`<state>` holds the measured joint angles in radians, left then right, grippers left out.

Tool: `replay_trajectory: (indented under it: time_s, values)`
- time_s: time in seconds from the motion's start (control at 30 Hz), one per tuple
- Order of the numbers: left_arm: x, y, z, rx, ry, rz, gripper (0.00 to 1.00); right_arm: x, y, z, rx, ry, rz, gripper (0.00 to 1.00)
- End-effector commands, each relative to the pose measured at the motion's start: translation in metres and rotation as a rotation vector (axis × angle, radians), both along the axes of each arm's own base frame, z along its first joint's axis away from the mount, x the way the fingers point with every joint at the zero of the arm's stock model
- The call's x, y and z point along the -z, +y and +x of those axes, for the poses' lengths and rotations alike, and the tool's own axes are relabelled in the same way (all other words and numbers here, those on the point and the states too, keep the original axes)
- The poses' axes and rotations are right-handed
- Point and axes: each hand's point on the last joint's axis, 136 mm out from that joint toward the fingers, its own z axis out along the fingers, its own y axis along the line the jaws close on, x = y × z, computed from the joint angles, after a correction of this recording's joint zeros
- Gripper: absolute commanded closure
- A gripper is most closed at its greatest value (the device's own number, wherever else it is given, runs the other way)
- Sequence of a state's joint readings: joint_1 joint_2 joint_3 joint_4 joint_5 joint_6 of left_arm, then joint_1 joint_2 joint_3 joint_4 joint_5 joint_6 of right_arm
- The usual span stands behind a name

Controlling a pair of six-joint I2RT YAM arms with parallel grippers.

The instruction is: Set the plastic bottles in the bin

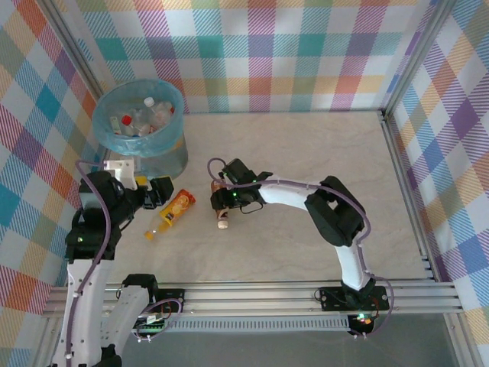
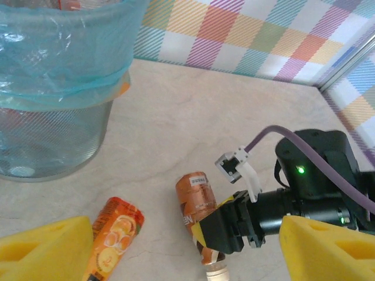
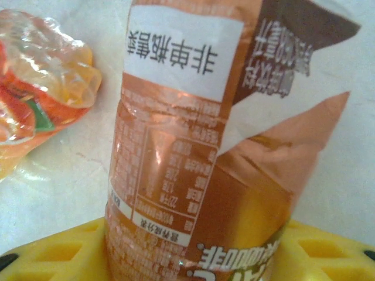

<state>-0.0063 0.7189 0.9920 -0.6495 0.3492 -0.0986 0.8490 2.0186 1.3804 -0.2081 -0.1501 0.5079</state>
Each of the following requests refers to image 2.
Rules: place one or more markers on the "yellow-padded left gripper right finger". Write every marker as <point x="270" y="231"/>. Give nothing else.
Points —
<point x="322" y="257"/>

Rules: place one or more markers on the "orange juice bottle yellow cap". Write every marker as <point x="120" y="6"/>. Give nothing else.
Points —
<point x="117" y="234"/>

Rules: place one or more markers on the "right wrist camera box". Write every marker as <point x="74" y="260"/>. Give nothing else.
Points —
<point x="231" y="165"/>

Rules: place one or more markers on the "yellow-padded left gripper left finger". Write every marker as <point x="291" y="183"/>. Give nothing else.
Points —
<point x="44" y="254"/>

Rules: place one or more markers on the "blue plastic bin liner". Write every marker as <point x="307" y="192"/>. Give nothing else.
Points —
<point x="58" y="58"/>

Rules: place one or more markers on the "right aluminium frame post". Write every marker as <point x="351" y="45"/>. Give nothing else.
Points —
<point x="345" y="64"/>

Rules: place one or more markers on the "brown coffee drink bottle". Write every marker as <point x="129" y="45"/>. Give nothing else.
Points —
<point x="196" y="193"/>

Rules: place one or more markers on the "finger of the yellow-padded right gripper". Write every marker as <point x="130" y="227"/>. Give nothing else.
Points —
<point x="222" y="228"/>
<point x="238" y="196"/>

